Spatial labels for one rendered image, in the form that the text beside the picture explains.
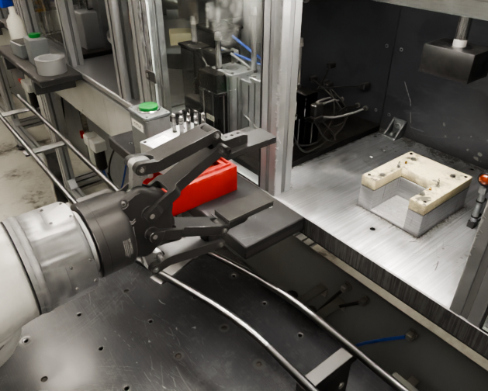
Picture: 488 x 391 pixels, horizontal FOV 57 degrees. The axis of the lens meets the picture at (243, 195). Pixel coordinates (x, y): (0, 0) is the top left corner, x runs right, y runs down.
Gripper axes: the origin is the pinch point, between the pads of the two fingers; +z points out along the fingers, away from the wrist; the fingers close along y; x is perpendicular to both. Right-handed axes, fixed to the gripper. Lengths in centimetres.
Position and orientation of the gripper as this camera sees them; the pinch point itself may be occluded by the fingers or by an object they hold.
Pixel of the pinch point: (250, 174)
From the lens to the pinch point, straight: 53.1
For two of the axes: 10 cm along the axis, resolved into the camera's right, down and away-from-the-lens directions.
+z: 7.8, -3.4, 5.2
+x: -6.2, -4.3, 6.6
